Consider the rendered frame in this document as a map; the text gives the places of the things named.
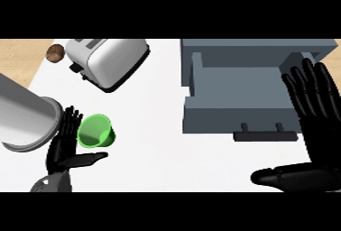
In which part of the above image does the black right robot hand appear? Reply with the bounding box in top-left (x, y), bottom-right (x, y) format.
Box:
top-left (250, 57), bottom-right (341, 193)

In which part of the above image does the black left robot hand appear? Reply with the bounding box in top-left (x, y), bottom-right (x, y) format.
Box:
top-left (46, 106), bottom-right (110, 176)

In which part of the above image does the green cup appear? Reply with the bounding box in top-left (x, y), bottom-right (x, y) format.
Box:
top-left (76, 113), bottom-right (117, 150)

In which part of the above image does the grey-blue open drawer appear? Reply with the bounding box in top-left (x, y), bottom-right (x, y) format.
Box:
top-left (182, 51), bottom-right (313, 134)

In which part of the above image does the large grey cylindrical pot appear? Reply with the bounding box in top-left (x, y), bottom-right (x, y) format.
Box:
top-left (0, 73), bottom-right (64, 153)

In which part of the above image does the silver toaster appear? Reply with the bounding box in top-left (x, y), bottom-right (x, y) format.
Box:
top-left (65, 39), bottom-right (152, 94)

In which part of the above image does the brown round potato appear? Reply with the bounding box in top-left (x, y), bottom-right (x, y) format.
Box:
top-left (46, 43), bottom-right (67, 64)

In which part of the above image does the grey-blue cabinet body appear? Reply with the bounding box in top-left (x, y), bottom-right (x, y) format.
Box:
top-left (180, 39), bottom-right (338, 88)

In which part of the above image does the dark drawer handle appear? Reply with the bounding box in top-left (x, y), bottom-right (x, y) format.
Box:
top-left (234, 122), bottom-right (298, 143)

